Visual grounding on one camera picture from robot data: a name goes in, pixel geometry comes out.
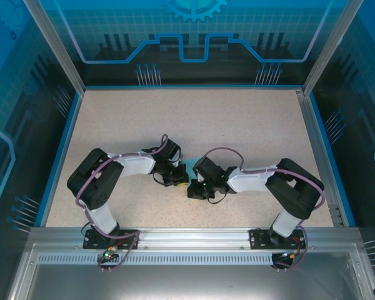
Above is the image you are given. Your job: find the light blue cloth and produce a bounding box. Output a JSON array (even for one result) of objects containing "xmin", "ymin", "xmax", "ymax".
[{"xmin": 182, "ymin": 157, "xmax": 204, "ymax": 203}]

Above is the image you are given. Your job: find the grey metal cover sheet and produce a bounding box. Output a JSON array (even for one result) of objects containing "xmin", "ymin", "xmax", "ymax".
[{"xmin": 6, "ymin": 243, "xmax": 375, "ymax": 300}]

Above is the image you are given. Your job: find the blue table edge strip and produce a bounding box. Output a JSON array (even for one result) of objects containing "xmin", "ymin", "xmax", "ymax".
[
  {"xmin": 34, "ymin": 92, "xmax": 84, "ymax": 228},
  {"xmin": 84, "ymin": 83, "xmax": 304, "ymax": 91}
]

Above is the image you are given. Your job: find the connector board with green light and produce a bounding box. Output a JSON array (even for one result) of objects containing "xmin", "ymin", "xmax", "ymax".
[
  {"xmin": 279, "ymin": 249, "xmax": 302, "ymax": 259},
  {"xmin": 100, "ymin": 245, "xmax": 119, "ymax": 260}
]

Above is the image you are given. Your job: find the blue printed back panel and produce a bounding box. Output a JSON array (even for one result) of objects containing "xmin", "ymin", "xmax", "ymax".
[{"xmin": 39, "ymin": 0, "xmax": 348, "ymax": 87}]

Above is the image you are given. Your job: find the blue printed side panel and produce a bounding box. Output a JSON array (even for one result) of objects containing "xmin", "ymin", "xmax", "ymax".
[
  {"xmin": 309, "ymin": 0, "xmax": 375, "ymax": 300},
  {"xmin": 0, "ymin": 0, "xmax": 82, "ymax": 300}
]

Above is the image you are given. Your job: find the thin black right gripper cable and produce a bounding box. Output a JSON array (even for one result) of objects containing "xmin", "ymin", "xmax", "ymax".
[{"xmin": 207, "ymin": 187, "xmax": 229, "ymax": 206}]

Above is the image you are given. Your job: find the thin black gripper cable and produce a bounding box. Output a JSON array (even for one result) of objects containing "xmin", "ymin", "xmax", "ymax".
[
  {"xmin": 151, "ymin": 171, "xmax": 168, "ymax": 188},
  {"xmin": 207, "ymin": 187, "xmax": 229, "ymax": 206}
]

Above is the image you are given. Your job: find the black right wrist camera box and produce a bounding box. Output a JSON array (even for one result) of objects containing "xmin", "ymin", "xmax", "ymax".
[{"xmin": 193, "ymin": 156, "xmax": 226, "ymax": 182}]

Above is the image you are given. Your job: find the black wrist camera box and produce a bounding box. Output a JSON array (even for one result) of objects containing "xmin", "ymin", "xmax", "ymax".
[
  {"xmin": 159, "ymin": 137, "xmax": 182, "ymax": 163},
  {"xmin": 193, "ymin": 156, "xmax": 226, "ymax": 182}
]

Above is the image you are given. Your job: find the thin black left gripper cable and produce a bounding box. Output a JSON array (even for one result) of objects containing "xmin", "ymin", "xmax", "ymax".
[{"xmin": 151, "ymin": 171, "xmax": 168, "ymax": 188}]

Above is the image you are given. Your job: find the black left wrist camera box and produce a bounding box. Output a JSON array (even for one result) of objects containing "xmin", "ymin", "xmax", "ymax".
[{"xmin": 159, "ymin": 137, "xmax": 182, "ymax": 163}]

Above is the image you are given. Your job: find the aluminium front frame rail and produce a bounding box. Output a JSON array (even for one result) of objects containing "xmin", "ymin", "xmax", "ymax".
[{"xmin": 27, "ymin": 226, "xmax": 362, "ymax": 251}]

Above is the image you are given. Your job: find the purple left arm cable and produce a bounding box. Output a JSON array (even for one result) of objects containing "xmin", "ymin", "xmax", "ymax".
[{"xmin": 76, "ymin": 134, "xmax": 169, "ymax": 273}]

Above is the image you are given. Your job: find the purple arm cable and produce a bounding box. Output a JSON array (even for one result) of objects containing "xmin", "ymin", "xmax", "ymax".
[
  {"xmin": 202, "ymin": 146, "xmax": 326, "ymax": 270},
  {"xmin": 76, "ymin": 134, "xmax": 169, "ymax": 273}
]

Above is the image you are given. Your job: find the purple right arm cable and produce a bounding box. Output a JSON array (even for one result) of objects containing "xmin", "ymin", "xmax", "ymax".
[{"xmin": 202, "ymin": 146, "xmax": 326, "ymax": 270}]

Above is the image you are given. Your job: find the slotted metal cable duct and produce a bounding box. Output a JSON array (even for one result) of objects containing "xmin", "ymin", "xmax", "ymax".
[{"xmin": 36, "ymin": 253, "xmax": 290, "ymax": 264}]

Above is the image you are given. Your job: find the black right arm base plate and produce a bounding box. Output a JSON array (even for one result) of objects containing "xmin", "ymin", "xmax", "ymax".
[{"xmin": 249, "ymin": 227, "xmax": 304, "ymax": 251}]

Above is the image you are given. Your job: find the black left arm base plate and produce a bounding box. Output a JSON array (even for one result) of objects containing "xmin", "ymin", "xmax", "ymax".
[{"xmin": 82, "ymin": 229, "xmax": 141, "ymax": 251}]

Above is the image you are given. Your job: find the aluminium side frame rail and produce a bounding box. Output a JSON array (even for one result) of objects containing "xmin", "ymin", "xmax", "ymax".
[{"xmin": 295, "ymin": 88, "xmax": 348, "ymax": 228}]

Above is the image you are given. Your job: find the aluminium frame post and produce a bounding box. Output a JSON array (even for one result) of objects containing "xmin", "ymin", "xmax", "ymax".
[
  {"xmin": 21, "ymin": 0, "xmax": 88, "ymax": 94},
  {"xmin": 302, "ymin": 0, "xmax": 365, "ymax": 96}
]

